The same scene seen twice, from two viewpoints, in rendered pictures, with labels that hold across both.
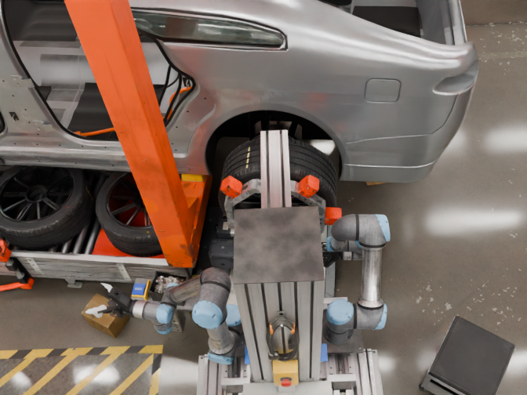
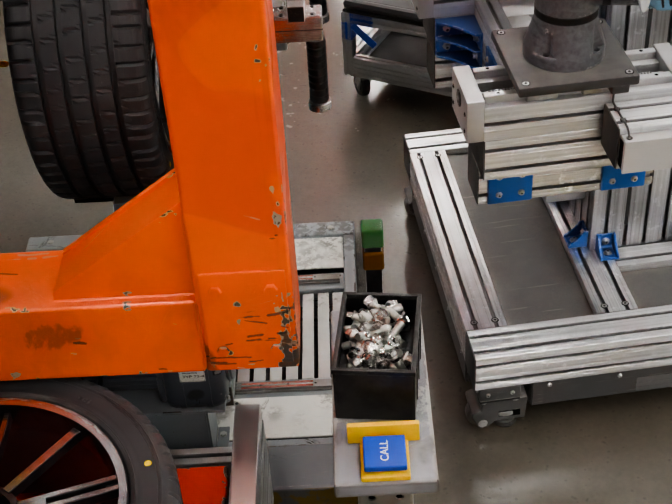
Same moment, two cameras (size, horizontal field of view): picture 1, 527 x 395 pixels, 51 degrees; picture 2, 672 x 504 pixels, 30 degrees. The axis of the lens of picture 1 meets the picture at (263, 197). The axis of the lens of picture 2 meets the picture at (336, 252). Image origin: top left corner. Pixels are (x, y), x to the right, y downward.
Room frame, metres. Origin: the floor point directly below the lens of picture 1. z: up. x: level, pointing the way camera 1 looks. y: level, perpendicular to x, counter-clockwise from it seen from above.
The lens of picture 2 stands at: (1.87, 2.14, 2.01)
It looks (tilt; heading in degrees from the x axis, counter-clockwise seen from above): 39 degrees down; 261
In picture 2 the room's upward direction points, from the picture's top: 4 degrees counter-clockwise
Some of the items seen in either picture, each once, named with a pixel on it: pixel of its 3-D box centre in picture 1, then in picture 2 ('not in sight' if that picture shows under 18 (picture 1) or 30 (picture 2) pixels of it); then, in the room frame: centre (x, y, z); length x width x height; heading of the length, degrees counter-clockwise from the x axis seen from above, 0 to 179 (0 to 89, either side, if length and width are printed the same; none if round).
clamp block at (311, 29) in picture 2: not in sight; (297, 23); (1.59, 0.15, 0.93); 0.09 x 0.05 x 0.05; 170
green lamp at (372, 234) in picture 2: not in sight; (372, 233); (1.53, 0.42, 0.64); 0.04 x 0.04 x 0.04; 80
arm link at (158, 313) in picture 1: (158, 313); not in sight; (1.06, 0.49, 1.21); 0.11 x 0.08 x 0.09; 72
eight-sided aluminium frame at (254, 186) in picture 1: (275, 214); not in sight; (1.76, -0.06, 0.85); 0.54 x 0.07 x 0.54; 80
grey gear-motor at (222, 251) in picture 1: (228, 241); (132, 374); (2.00, 0.26, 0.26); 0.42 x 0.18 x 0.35; 170
